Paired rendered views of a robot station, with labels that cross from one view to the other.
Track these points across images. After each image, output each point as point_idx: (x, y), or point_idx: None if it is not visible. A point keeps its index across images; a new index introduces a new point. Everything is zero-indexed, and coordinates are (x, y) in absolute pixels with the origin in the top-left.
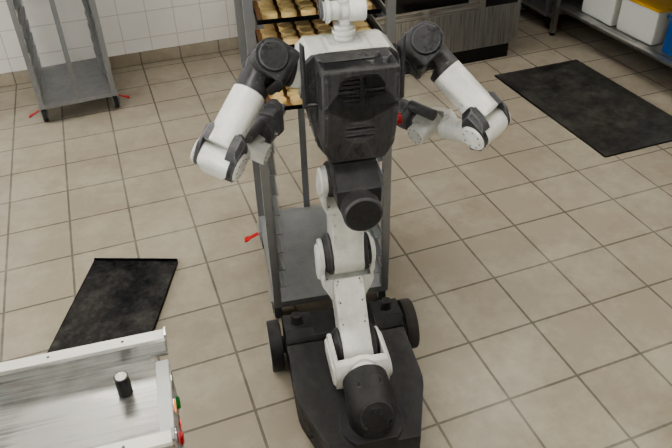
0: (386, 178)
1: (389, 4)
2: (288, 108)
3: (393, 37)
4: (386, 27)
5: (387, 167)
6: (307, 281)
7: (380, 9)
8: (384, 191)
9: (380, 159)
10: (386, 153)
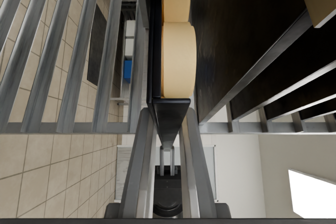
0: (34, 133)
1: (275, 133)
2: (165, 133)
3: (232, 134)
4: (248, 131)
5: (53, 133)
6: None
7: (268, 121)
8: (11, 133)
9: (60, 129)
10: (74, 133)
